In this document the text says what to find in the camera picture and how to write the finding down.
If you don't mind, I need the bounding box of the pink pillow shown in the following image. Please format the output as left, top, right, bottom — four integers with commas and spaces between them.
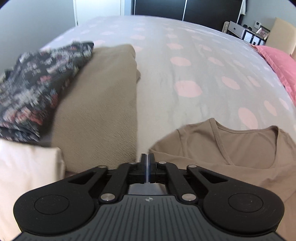
251, 45, 296, 105

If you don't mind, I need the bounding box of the white door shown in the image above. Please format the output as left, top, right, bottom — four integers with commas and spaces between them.
73, 0, 127, 26

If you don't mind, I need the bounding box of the small picture frame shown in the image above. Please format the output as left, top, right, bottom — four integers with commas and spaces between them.
255, 26, 270, 40

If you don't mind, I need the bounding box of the bed with pink-dotted grey sheet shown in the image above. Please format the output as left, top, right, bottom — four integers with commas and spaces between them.
38, 15, 296, 163

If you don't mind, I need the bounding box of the white nightstand with dark drawers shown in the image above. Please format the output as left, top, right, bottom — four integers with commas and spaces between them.
223, 21, 269, 47

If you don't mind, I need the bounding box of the beige padded headboard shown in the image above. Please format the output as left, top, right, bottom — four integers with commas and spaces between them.
266, 17, 296, 59

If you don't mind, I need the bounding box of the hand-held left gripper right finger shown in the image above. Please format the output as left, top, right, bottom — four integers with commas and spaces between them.
148, 153, 230, 205

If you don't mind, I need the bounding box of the dark floral garment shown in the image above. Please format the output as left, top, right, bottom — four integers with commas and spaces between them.
0, 41, 95, 143

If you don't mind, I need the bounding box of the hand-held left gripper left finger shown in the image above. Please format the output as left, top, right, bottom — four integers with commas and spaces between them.
66, 153, 147, 205

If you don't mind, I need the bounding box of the cream folded cloth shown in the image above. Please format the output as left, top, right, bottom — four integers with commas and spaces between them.
0, 138, 66, 241

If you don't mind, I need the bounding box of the taupe long-sleeve shirt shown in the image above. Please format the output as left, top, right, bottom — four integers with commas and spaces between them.
148, 117, 296, 241

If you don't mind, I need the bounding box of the olive folded garment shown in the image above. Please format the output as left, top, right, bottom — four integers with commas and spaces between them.
51, 44, 141, 173

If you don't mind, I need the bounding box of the black wardrobe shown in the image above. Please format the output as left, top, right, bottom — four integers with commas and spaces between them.
131, 0, 246, 24

